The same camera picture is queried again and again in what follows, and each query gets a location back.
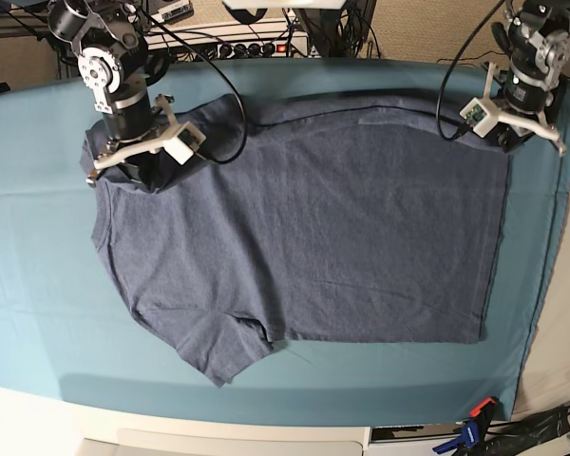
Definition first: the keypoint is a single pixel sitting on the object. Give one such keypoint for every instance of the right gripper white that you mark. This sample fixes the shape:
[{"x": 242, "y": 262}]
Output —
[{"x": 141, "y": 160}]

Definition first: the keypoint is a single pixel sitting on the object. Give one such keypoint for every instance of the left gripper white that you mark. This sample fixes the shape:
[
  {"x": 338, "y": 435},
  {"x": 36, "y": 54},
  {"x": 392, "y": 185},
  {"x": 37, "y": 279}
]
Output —
[{"x": 515, "y": 128}]

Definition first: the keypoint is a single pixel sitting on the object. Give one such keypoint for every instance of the blue-grey heathered T-shirt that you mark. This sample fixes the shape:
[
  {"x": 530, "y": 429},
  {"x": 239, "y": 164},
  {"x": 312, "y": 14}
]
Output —
[{"x": 344, "y": 220}]

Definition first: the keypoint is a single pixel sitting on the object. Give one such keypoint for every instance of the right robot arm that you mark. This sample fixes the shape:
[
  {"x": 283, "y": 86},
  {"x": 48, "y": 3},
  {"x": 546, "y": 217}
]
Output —
[{"x": 108, "y": 40}]

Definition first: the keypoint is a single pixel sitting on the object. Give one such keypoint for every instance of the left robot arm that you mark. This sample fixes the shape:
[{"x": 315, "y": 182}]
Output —
[{"x": 521, "y": 102}]

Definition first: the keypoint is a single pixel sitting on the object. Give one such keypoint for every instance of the teal table cloth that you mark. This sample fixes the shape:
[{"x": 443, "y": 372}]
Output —
[{"x": 65, "y": 333}]

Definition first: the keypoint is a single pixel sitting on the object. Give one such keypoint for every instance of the blue orange clamp bottom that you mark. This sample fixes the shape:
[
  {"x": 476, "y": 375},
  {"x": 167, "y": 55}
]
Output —
[{"x": 473, "y": 431}]

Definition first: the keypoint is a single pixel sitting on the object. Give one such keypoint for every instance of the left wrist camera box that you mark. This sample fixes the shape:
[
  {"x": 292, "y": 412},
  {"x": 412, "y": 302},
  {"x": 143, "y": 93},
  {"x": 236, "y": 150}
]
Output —
[{"x": 481, "y": 115}]

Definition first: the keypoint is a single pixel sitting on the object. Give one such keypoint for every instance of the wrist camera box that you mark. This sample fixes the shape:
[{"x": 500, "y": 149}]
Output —
[
  {"x": 481, "y": 115},
  {"x": 182, "y": 141}
]

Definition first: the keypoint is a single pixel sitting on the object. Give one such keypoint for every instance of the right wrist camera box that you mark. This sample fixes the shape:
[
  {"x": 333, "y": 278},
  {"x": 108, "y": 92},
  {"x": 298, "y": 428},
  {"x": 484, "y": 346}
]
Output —
[{"x": 182, "y": 141}]

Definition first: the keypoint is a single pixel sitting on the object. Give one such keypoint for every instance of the white overhead camera mount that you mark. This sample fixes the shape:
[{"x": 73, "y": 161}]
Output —
[{"x": 284, "y": 4}]

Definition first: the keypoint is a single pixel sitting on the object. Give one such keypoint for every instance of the black power strip red switch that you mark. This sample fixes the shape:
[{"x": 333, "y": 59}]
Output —
[{"x": 258, "y": 50}]

